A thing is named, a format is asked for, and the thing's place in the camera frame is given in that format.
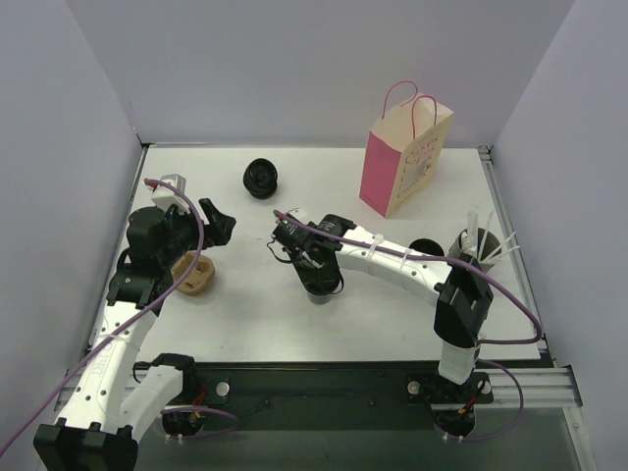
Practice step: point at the white plastic fork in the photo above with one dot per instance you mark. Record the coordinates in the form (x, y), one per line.
(485, 235)

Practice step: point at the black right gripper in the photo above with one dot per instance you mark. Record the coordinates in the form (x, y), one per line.
(317, 274)

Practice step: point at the aluminium frame rail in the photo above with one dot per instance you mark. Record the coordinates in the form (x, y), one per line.
(535, 385)

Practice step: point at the stack of black cup lids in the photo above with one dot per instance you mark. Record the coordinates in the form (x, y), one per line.
(260, 178)

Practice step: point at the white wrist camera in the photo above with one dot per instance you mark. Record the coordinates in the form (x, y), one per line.
(295, 216)
(164, 198)

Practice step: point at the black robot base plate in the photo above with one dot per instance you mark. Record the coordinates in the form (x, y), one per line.
(195, 420)

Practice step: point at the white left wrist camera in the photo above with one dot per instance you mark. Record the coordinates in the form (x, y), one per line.
(164, 198)

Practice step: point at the pink cream paper bag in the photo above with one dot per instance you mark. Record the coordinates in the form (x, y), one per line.
(403, 149)

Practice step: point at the black paper coffee cup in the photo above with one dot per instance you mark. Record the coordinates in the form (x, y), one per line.
(321, 293)

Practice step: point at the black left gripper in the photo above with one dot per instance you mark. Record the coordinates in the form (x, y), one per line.
(197, 231)

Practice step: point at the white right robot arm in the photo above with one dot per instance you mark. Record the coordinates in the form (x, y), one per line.
(461, 298)

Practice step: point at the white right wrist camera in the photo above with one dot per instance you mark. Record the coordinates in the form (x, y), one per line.
(295, 216)

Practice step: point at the white plastic spoon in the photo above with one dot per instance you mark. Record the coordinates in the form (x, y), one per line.
(503, 249)

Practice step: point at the brown cardboard cup carrier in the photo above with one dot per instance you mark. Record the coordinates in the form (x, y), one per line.
(200, 277)

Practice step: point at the grey cylindrical utensil holder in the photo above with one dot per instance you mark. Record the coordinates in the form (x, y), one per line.
(488, 248)

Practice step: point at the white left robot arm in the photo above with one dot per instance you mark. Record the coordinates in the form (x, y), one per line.
(102, 424)

